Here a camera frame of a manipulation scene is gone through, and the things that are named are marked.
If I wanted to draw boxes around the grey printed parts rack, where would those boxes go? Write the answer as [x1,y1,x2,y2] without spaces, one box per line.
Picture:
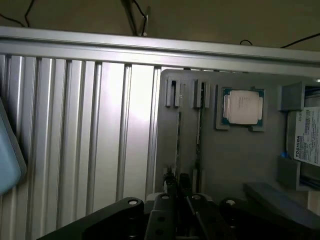
[152,68,320,219]

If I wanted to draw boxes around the dark grey flat slab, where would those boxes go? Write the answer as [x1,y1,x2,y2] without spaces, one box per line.
[243,182,320,226]

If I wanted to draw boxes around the CPU with silver lid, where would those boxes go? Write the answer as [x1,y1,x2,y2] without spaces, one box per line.
[222,88,265,126]

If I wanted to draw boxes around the Toshiba hard disk drive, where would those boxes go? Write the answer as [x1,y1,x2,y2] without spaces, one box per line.
[286,106,320,169]

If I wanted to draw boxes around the light blue grey-edged device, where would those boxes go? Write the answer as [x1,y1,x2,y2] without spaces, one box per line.
[0,96,28,197]

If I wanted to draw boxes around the grey metal stand leg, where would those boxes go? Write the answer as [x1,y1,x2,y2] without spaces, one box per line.
[119,0,152,37]

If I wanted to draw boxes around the aluminium table frame rail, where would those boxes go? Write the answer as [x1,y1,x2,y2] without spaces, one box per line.
[0,25,320,74]

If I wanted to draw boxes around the thin black floor cable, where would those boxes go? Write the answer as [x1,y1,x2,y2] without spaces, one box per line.
[239,33,320,50]
[0,0,36,28]

